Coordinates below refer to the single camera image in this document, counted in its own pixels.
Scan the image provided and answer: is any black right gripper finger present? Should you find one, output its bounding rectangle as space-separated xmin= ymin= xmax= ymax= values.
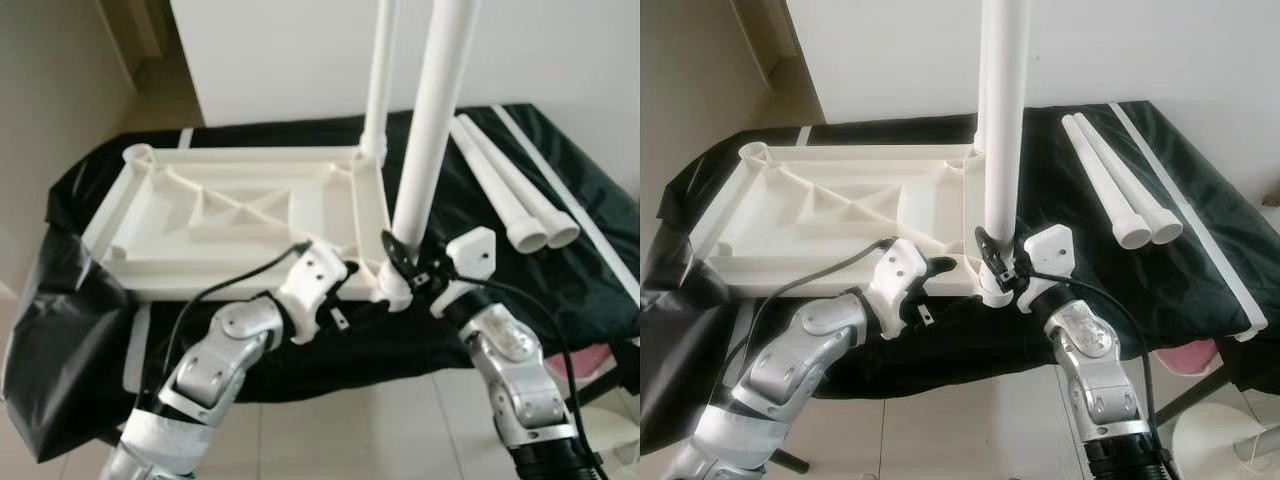
xmin=383 ymin=231 xmax=421 ymax=277
xmin=976 ymin=227 xmax=1011 ymax=276

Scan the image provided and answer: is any white plastic table top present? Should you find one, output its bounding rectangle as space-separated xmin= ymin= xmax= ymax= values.
xmin=690 ymin=140 xmax=1016 ymax=301
xmin=80 ymin=143 xmax=416 ymax=311

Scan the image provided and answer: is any black table cover sheet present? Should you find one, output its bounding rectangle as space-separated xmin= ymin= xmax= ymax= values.
xmin=0 ymin=100 xmax=641 ymax=466
xmin=640 ymin=100 xmax=1280 ymax=456

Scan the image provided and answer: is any pink plastic object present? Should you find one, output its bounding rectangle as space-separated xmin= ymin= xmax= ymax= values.
xmin=545 ymin=343 xmax=613 ymax=389
xmin=1150 ymin=340 xmax=1219 ymax=378

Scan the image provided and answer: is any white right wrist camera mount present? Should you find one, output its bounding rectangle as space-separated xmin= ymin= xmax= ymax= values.
xmin=430 ymin=227 xmax=498 ymax=316
xmin=1020 ymin=225 xmax=1076 ymax=311

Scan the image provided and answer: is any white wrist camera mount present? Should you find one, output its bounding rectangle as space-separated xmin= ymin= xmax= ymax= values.
xmin=862 ymin=240 xmax=931 ymax=341
xmin=1020 ymin=225 xmax=1076 ymax=311
xmin=430 ymin=227 xmax=498 ymax=316
xmin=275 ymin=245 xmax=349 ymax=346

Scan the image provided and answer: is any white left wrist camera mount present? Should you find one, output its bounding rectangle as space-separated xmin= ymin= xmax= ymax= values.
xmin=862 ymin=240 xmax=931 ymax=341
xmin=275 ymin=245 xmax=349 ymax=346

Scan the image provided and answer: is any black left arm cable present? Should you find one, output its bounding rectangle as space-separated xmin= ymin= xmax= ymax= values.
xmin=140 ymin=240 xmax=311 ymax=411
xmin=745 ymin=236 xmax=894 ymax=346

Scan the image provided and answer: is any black metal table frame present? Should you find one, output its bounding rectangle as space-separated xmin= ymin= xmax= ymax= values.
xmin=1160 ymin=345 xmax=1246 ymax=426

